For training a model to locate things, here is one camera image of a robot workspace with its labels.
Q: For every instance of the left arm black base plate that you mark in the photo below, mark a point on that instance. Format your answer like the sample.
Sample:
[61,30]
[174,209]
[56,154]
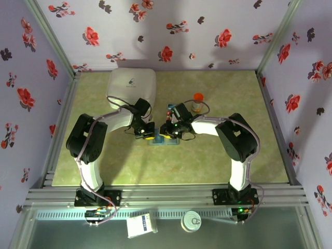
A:
[114,197]

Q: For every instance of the aluminium front frame rail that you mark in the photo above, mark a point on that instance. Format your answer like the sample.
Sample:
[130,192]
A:
[166,194]

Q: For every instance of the orange lidded pill bottle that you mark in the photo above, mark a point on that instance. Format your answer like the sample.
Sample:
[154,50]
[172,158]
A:
[198,97]

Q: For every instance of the white plastic storage box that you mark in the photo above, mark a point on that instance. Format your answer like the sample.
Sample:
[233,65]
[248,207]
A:
[129,85]

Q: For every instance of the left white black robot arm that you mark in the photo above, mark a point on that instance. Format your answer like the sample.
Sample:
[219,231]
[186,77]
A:
[90,179]

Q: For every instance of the pale green card holder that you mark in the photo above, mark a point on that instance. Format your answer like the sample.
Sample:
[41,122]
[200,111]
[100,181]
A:
[173,142]

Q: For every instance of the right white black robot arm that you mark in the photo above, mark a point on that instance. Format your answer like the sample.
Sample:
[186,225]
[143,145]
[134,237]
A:
[240,176]

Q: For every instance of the aluminium side frame rail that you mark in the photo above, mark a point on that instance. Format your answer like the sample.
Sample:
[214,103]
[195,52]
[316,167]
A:
[68,103]
[270,103]

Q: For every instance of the white blue printed carton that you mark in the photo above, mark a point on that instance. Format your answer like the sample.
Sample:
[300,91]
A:
[137,227]

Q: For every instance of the aluminium corner post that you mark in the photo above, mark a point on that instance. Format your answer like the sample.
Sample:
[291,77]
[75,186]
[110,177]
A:
[53,39]
[276,39]

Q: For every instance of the silver tin can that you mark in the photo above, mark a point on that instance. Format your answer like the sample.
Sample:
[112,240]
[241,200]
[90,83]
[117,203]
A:
[190,221]

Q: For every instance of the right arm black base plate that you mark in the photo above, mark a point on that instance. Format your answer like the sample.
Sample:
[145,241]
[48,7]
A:
[219,197]

